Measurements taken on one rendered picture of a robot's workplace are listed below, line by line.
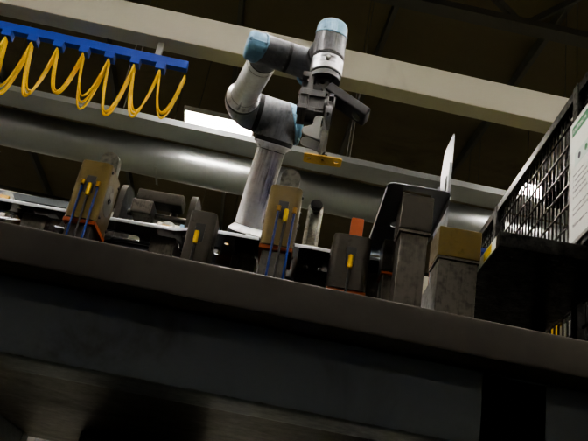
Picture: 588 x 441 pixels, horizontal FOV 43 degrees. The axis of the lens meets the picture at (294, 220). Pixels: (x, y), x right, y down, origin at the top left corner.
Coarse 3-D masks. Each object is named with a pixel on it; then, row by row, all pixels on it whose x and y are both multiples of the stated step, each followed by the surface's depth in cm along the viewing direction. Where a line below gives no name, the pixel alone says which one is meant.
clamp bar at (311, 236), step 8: (312, 200) 173; (312, 208) 172; (320, 208) 172; (312, 216) 174; (320, 216) 173; (312, 224) 173; (320, 224) 172; (304, 232) 171; (312, 232) 172; (304, 240) 169; (312, 240) 171
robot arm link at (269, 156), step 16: (272, 112) 215; (288, 112) 217; (256, 128) 217; (272, 128) 216; (288, 128) 217; (272, 144) 217; (288, 144) 219; (256, 160) 219; (272, 160) 218; (256, 176) 219; (272, 176) 220; (256, 192) 219; (240, 208) 221; (256, 208) 219; (240, 224) 220; (256, 224) 220
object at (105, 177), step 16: (80, 176) 134; (96, 176) 134; (112, 176) 136; (80, 192) 132; (96, 192) 132; (112, 192) 138; (80, 208) 131; (96, 208) 131; (112, 208) 140; (80, 224) 131; (96, 224) 131; (96, 240) 135
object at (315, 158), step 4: (304, 152) 161; (308, 152) 161; (304, 156) 162; (308, 156) 162; (312, 156) 161; (316, 156) 161; (320, 156) 161; (324, 156) 161; (328, 156) 161; (304, 160) 164; (308, 160) 163; (312, 160) 163; (316, 160) 163; (320, 160) 163; (324, 160) 163; (328, 160) 162; (332, 160) 162; (336, 160) 161; (340, 160) 161; (324, 164) 164; (328, 164) 164; (332, 164) 163; (336, 164) 163; (340, 164) 163
